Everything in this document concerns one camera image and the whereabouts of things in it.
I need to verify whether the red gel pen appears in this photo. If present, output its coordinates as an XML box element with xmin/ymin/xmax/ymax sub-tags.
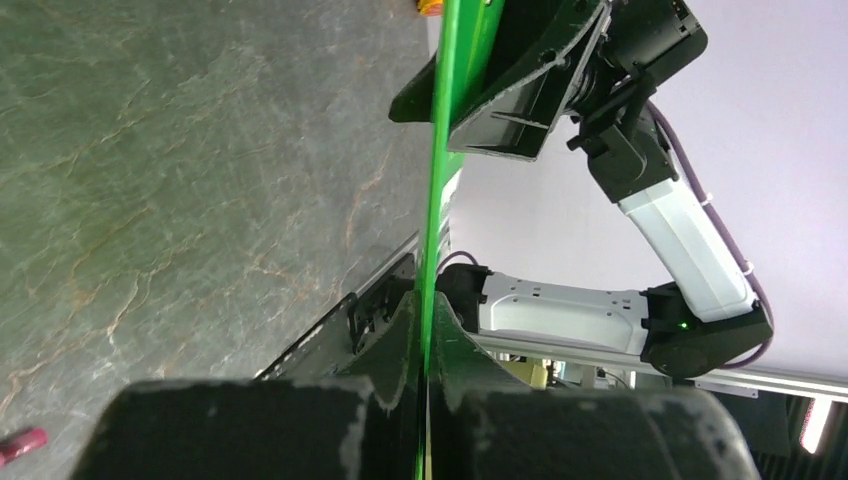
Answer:
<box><xmin>1</xmin><ymin>428</ymin><xmax>48</xmax><ymax>467</ymax></box>

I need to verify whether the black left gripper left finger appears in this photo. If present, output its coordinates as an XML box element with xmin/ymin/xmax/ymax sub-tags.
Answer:
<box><xmin>71</xmin><ymin>292</ymin><xmax>422</xmax><ymax>479</ymax></box>

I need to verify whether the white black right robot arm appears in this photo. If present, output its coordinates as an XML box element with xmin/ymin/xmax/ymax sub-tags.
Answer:
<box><xmin>390</xmin><ymin>1</ymin><xmax>774</xmax><ymax>379</ymax></box>

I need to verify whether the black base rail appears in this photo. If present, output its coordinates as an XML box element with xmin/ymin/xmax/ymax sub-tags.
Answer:
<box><xmin>256</xmin><ymin>250</ymin><xmax>416</xmax><ymax>381</ymax></box>

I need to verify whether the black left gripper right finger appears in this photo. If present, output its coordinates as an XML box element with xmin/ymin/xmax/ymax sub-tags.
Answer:
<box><xmin>429</xmin><ymin>294</ymin><xmax>759</xmax><ymax>479</ymax></box>

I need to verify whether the green clip file folder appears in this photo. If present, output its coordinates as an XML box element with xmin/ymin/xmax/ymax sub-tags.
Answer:
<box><xmin>415</xmin><ymin>1</ymin><xmax>504</xmax><ymax>479</ymax></box>

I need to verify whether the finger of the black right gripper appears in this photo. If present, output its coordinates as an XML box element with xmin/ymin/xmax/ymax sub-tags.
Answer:
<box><xmin>388</xmin><ymin>56</ymin><xmax>437</xmax><ymax>123</ymax></box>

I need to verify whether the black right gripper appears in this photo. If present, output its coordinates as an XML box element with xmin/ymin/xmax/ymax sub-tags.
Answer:
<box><xmin>448</xmin><ymin>0</ymin><xmax>708</xmax><ymax>162</ymax></box>

